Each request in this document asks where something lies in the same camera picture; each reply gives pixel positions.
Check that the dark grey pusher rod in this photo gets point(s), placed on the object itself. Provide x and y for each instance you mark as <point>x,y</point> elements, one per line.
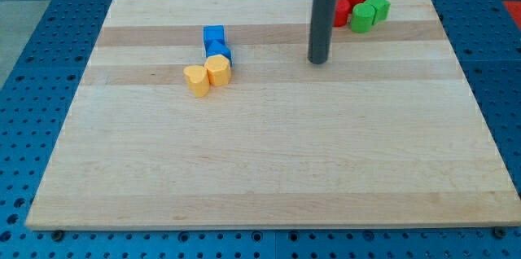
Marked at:
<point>320,30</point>

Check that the yellow hexagon block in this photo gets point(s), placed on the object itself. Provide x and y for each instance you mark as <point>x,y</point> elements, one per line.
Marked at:
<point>219,70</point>

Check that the yellow heart block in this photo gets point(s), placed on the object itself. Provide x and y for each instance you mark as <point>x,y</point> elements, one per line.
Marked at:
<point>197,80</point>

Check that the red crescent block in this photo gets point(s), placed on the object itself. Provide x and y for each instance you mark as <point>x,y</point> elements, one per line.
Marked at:
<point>343,9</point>

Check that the green cylinder block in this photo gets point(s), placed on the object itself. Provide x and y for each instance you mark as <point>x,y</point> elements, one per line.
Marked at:
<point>362,18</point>

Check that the green star block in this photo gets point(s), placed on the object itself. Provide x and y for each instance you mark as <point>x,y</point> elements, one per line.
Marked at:
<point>381,9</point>

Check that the blue cube block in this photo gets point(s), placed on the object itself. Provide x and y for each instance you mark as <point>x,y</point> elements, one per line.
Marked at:
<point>213,33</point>

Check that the blue triangular block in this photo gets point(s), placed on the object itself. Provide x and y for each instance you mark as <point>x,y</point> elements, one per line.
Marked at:
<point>218,48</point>

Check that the wooden board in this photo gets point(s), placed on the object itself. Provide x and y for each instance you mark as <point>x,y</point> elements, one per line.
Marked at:
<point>385,134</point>

